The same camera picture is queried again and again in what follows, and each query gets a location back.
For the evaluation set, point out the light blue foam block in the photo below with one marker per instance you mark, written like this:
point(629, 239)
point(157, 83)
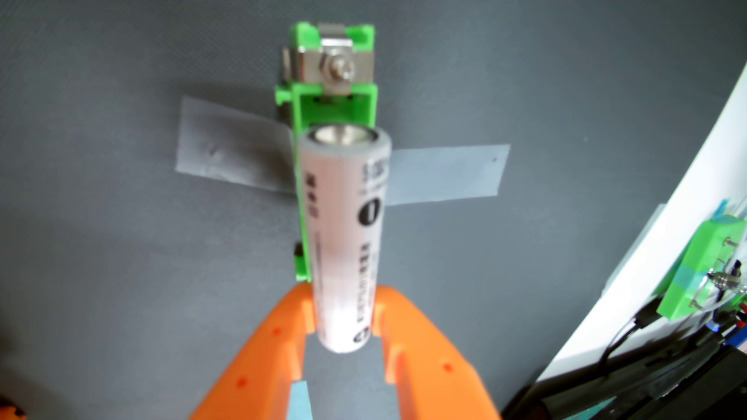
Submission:
point(300, 402)

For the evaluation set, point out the green battery holder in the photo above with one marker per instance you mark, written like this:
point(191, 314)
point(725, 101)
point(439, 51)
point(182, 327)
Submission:
point(306, 102)

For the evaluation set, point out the dark grey fabric mat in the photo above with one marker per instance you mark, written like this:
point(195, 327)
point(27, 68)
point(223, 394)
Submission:
point(146, 262)

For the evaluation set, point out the white cylindrical battery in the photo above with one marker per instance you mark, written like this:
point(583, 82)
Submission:
point(344, 245)

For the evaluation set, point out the orange plastic part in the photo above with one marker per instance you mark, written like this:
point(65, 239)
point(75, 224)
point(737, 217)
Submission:
point(9, 411)

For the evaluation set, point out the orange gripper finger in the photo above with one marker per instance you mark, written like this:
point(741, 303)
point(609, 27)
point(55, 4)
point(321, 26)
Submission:
point(432, 373)
point(262, 361)

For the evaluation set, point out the green switch box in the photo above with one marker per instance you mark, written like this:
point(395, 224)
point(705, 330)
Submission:
point(694, 268)

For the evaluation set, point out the black Dell laptop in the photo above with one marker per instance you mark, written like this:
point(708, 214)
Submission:
point(671, 396)

